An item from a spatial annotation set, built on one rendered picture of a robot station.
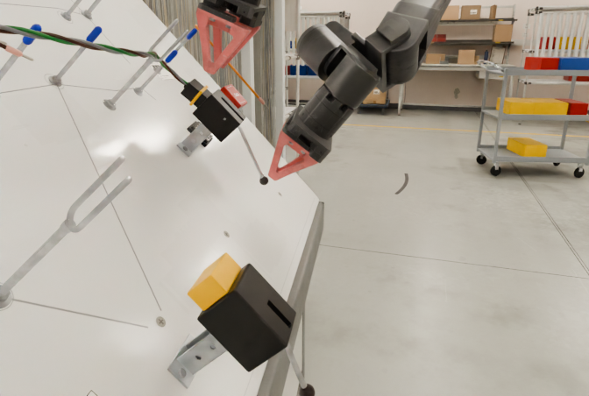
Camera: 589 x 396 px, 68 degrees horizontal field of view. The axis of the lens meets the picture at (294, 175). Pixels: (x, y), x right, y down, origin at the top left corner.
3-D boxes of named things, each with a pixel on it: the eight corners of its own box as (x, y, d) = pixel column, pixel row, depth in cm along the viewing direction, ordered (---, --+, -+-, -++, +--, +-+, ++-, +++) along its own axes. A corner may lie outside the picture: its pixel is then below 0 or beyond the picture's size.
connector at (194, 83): (206, 116, 61) (216, 105, 60) (178, 92, 60) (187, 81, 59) (211, 109, 63) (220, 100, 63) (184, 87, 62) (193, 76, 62)
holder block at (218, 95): (220, 143, 61) (240, 124, 60) (191, 113, 60) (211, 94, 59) (227, 134, 65) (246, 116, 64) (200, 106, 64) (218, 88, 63)
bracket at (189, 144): (188, 157, 62) (212, 135, 61) (175, 144, 62) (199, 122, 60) (197, 147, 67) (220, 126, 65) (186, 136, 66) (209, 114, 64)
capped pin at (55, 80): (50, 74, 50) (95, 20, 47) (62, 82, 51) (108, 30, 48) (46, 80, 49) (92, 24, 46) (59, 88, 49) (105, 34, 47)
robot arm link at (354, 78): (372, 66, 54) (392, 80, 58) (340, 36, 57) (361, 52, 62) (336, 109, 56) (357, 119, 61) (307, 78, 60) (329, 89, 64)
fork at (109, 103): (118, 109, 56) (191, 31, 52) (111, 112, 54) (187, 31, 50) (106, 97, 56) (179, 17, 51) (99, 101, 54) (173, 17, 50)
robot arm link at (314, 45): (416, 26, 55) (415, 73, 62) (362, -18, 61) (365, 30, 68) (338, 76, 54) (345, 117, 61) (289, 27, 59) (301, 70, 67)
